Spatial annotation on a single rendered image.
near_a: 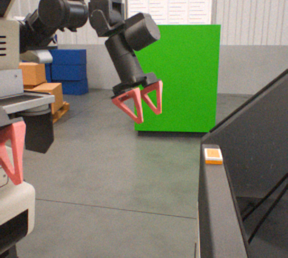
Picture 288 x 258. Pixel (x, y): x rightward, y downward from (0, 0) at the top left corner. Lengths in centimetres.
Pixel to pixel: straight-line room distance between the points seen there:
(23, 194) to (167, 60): 291
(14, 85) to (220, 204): 55
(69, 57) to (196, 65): 354
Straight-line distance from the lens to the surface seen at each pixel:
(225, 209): 46
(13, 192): 86
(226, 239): 40
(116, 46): 73
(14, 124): 43
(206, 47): 360
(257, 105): 69
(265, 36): 689
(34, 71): 469
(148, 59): 359
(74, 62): 655
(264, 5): 688
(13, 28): 82
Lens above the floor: 118
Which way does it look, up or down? 14 degrees down
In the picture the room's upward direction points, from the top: straight up
